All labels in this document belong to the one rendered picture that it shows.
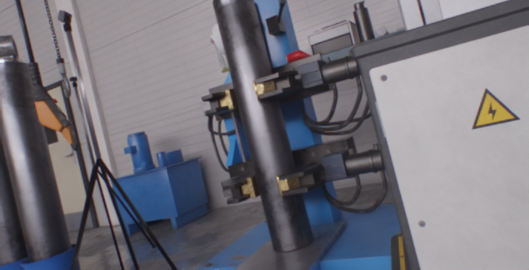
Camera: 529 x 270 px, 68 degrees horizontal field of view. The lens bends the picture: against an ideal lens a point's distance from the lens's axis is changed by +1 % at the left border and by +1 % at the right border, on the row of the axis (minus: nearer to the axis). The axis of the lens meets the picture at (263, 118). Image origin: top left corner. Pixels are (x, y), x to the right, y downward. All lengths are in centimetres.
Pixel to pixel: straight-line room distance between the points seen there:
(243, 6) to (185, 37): 279
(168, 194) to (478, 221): 373
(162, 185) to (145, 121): 128
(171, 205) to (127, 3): 264
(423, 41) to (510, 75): 11
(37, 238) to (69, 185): 384
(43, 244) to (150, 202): 193
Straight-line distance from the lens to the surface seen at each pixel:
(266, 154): 193
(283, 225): 199
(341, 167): 195
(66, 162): 632
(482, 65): 57
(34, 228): 255
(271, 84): 187
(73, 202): 638
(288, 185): 187
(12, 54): 269
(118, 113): 550
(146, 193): 433
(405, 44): 56
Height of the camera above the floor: 76
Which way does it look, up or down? 2 degrees up
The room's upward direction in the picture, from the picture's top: 14 degrees counter-clockwise
